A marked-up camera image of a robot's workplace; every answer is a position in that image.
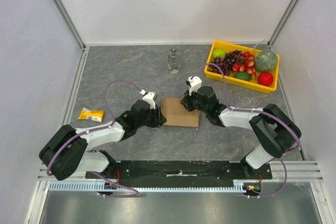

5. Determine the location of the brown cardboard box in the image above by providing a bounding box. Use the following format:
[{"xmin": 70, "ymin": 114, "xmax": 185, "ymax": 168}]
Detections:
[{"xmin": 162, "ymin": 97, "xmax": 200, "ymax": 127}]

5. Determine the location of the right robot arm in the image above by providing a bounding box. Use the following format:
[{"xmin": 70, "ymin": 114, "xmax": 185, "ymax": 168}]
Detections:
[{"xmin": 181, "ymin": 86, "xmax": 301, "ymax": 179}]

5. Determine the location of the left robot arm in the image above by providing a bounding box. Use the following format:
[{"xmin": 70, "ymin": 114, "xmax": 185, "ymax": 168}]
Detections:
[{"xmin": 39, "ymin": 100, "xmax": 166, "ymax": 180}]

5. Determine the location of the clear glass bottle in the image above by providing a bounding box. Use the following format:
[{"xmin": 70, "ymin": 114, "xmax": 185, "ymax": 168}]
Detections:
[{"xmin": 168, "ymin": 48, "xmax": 181, "ymax": 73}]

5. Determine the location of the dark purple grape bunch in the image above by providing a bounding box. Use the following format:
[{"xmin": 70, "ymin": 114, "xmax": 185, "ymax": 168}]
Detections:
[{"xmin": 212, "ymin": 50, "xmax": 242, "ymax": 76}]

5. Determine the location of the green apple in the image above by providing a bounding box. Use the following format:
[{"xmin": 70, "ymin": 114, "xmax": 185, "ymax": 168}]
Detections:
[{"xmin": 213, "ymin": 49, "xmax": 226, "ymax": 59}]

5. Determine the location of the green avocado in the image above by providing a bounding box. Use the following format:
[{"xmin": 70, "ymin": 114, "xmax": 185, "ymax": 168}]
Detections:
[{"xmin": 234, "ymin": 71, "xmax": 251, "ymax": 81}]

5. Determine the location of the yellow snack packet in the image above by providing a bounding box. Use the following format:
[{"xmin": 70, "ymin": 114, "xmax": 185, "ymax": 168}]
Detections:
[{"xmin": 78, "ymin": 108, "xmax": 104, "ymax": 123}]

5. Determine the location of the red cherry cluster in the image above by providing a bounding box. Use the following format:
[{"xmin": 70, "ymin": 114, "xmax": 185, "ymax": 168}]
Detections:
[{"xmin": 232, "ymin": 51, "xmax": 256, "ymax": 80}]

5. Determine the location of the red apple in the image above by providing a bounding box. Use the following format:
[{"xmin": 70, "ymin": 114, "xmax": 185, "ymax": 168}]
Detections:
[{"xmin": 257, "ymin": 72, "xmax": 274, "ymax": 87}]

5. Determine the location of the green netted melon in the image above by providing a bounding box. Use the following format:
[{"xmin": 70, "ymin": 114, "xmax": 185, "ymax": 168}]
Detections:
[{"xmin": 254, "ymin": 50, "xmax": 278, "ymax": 72}]

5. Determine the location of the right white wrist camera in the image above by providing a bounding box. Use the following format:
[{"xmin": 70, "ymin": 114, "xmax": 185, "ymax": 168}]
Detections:
[{"xmin": 186, "ymin": 76, "xmax": 202, "ymax": 96}]

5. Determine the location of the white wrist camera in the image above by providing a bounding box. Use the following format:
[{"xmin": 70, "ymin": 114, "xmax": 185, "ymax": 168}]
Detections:
[
  {"xmin": 186, "ymin": 76, "xmax": 202, "ymax": 96},
  {"xmin": 139, "ymin": 89, "xmax": 157, "ymax": 110}
]

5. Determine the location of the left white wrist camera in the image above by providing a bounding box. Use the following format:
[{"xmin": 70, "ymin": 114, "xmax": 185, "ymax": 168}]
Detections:
[{"xmin": 139, "ymin": 89, "xmax": 157, "ymax": 110}]

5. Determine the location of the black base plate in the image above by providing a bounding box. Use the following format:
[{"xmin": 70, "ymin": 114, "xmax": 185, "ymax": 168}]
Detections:
[{"xmin": 100, "ymin": 161, "xmax": 272, "ymax": 187}]

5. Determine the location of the white cable duct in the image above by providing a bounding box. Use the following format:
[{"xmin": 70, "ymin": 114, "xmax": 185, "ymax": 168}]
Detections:
[{"xmin": 49, "ymin": 181, "xmax": 246, "ymax": 193}]

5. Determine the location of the aluminium frame rail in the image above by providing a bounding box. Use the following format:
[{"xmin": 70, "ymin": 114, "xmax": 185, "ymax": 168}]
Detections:
[{"xmin": 37, "ymin": 161, "xmax": 323, "ymax": 182}]

